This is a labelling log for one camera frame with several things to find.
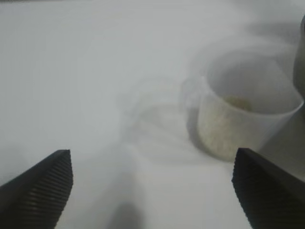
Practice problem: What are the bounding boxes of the white rice grains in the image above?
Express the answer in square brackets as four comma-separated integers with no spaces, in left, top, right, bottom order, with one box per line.
[199,95,253,161]

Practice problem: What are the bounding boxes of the translucent plastic measuring cup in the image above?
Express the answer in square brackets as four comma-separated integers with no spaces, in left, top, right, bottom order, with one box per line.
[180,53,305,163]

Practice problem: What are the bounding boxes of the stainless steel mixing bowl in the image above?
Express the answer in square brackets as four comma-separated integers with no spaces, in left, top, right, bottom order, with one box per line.
[292,14,305,93]

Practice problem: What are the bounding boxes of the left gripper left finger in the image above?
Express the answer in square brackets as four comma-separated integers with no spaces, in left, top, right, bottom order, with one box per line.
[0,149,74,229]

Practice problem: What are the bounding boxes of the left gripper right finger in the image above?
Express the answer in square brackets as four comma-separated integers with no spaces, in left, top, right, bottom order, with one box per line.
[231,147,305,229]

